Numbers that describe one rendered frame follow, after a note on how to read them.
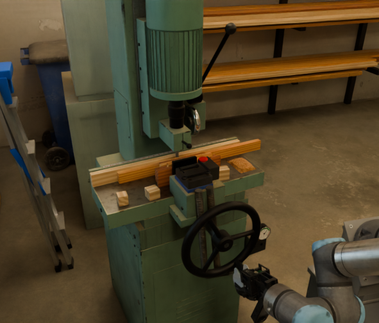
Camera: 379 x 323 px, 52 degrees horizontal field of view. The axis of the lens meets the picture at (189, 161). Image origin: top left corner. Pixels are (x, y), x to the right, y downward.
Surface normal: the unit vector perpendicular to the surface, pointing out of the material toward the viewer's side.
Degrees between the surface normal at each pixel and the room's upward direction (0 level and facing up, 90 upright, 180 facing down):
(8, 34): 90
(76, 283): 0
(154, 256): 90
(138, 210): 90
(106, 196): 0
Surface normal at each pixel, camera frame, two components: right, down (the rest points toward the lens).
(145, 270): 0.44, 0.44
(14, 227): 0.00, -0.88
